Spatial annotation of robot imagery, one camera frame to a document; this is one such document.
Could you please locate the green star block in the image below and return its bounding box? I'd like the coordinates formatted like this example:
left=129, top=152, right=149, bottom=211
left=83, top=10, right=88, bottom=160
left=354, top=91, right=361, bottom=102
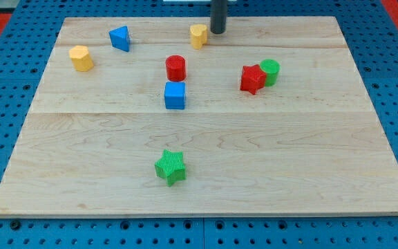
left=155, top=149, right=187, bottom=187

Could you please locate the yellow hexagon block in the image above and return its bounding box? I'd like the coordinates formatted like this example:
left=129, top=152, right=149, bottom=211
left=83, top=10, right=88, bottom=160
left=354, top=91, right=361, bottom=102
left=68, top=46, right=94, bottom=72

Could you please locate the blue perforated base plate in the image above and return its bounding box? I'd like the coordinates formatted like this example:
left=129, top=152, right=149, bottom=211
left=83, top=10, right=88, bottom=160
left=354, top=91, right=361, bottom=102
left=0, top=1, right=398, bottom=248

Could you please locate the yellow heart block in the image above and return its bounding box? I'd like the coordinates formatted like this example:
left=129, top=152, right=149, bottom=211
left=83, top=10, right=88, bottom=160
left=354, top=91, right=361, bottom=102
left=189, top=24, right=208, bottom=50

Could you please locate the blue triangle block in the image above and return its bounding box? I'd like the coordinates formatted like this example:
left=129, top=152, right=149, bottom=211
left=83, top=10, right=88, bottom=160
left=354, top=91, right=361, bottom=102
left=108, top=26, right=130, bottom=52

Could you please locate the red star block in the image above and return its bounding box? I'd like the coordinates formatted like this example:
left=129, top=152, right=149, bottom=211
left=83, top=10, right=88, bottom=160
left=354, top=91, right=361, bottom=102
left=240, top=64, right=267, bottom=95

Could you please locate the red cylinder block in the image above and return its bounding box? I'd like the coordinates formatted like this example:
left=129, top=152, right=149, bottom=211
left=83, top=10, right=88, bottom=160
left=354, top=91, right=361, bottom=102
left=165, top=55, right=187, bottom=82

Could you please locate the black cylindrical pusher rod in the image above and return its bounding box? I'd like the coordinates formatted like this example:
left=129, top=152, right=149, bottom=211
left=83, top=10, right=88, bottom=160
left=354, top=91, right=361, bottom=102
left=210, top=0, right=228, bottom=35

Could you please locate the blue cube block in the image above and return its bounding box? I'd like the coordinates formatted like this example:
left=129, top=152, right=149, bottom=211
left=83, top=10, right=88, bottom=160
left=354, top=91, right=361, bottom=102
left=164, top=82, right=186, bottom=109

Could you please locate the green cylinder block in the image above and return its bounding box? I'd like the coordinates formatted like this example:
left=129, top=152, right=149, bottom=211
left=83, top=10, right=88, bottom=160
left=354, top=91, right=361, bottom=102
left=260, top=59, right=281, bottom=86

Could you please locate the light wooden board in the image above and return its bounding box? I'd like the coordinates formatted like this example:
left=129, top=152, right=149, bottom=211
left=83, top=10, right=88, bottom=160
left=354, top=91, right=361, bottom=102
left=0, top=17, right=398, bottom=219

